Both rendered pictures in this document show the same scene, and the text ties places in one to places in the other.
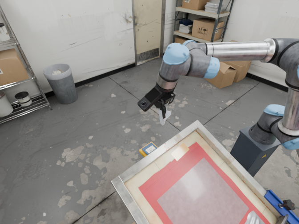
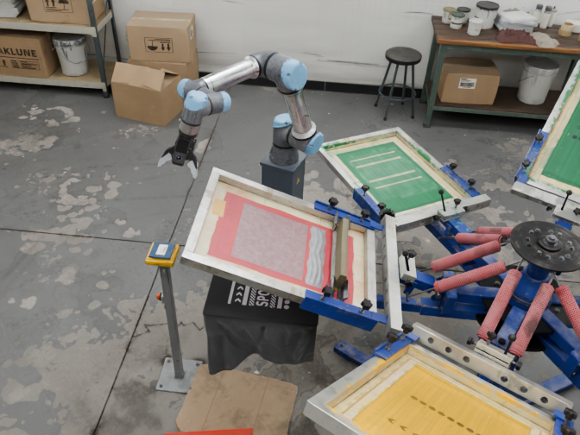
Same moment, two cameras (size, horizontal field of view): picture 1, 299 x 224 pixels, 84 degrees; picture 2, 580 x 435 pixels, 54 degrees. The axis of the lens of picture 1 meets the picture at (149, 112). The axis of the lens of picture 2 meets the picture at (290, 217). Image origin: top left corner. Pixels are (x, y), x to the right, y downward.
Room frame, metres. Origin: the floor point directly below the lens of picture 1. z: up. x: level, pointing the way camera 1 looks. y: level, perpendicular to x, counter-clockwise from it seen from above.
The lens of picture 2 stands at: (-0.99, 0.99, 2.77)
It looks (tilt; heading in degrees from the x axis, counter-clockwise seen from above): 39 degrees down; 314
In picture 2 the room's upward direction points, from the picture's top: 3 degrees clockwise
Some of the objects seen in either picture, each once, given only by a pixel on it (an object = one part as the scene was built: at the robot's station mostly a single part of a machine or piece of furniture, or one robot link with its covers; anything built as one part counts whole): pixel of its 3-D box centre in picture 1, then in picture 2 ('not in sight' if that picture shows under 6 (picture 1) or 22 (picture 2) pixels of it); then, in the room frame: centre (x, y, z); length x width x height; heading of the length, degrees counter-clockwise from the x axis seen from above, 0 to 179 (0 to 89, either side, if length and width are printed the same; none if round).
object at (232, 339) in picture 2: not in sight; (261, 349); (0.18, -0.09, 0.74); 0.46 x 0.04 x 0.42; 40
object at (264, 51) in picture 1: (240, 51); (231, 75); (0.69, -0.38, 1.76); 0.49 x 0.11 x 0.12; 94
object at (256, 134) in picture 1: (264, 130); (284, 148); (0.71, -0.72, 1.25); 0.15 x 0.15 x 0.10
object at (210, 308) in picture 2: not in sight; (267, 281); (0.31, -0.24, 0.95); 0.48 x 0.44 x 0.01; 40
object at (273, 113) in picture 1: (274, 117); (286, 129); (0.71, -0.72, 1.37); 0.13 x 0.12 x 0.14; 4
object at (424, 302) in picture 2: not in sight; (376, 301); (-0.06, -0.56, 0.89); 1.24 x 0.06 x 0.06; 40
